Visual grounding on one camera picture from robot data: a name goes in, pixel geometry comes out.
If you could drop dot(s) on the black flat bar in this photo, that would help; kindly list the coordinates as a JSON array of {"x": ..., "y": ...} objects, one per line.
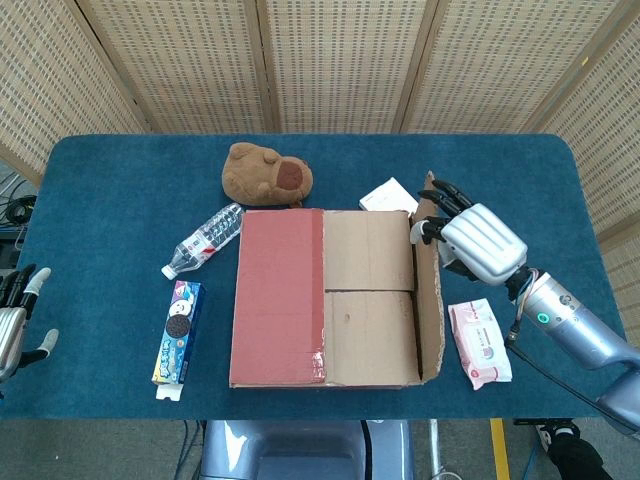
[{"x": 530, "y": 421}]

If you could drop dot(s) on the person's black trouser leg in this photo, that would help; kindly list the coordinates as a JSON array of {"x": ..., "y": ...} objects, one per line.
[{"x": 580, "y": 455}]

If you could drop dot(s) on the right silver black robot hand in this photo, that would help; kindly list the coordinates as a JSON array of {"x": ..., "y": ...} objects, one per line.
[{"x": 480, "y": 240}]

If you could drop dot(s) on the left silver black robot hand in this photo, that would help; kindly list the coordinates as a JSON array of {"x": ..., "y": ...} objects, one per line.
[{"x": 12, "y": 325}]

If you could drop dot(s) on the clear plastic water bottle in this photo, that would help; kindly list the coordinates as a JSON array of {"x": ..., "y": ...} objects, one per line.
[{"x": 210, "y": 237}]

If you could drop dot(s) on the brown capybara plush toy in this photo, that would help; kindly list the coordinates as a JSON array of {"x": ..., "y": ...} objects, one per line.
[{"x": 250, "y": 175}]

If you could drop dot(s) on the woven bamboo folding screen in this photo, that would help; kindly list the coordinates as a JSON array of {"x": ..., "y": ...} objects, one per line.
[{"x": 340, "y": 65}]

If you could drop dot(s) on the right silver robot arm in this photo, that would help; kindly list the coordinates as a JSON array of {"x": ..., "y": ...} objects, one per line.
[{"x": 565, "y": 320}]

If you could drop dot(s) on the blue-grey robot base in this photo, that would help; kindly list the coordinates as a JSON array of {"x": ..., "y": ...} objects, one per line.
[{"x": 300, "y": 450}]

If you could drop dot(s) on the blue cookie box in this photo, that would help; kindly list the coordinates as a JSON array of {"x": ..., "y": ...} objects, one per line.
[{"x": 177, "y": 340}]

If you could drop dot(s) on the pink wet wipes pack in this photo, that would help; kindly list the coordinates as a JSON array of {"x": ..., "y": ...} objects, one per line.
[{"x": 482, "y": 345}]

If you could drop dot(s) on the white green paper box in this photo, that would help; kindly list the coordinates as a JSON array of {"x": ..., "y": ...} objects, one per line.
[{"x": 387, "y": 197}]

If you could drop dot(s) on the red-topped cardboard box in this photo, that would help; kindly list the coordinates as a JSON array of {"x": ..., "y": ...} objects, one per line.
[{"x": 280, "y": 300}]

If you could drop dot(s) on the silver metal pole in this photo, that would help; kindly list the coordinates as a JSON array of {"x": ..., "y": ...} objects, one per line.
[{"x": 435, "y": 445}]

